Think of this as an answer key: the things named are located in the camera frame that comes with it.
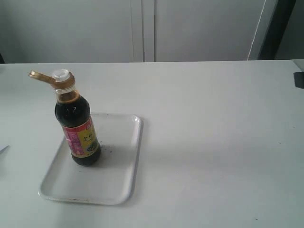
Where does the white cabinet with doors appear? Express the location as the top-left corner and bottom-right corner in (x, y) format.
(0, 0), (277, 63)

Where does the dark soy sauce bottle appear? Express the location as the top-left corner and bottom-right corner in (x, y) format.
(29, 69), (101, 166)

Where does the white rectangular plastic tray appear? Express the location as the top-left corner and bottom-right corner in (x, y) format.
(38, 113), (143, 205)

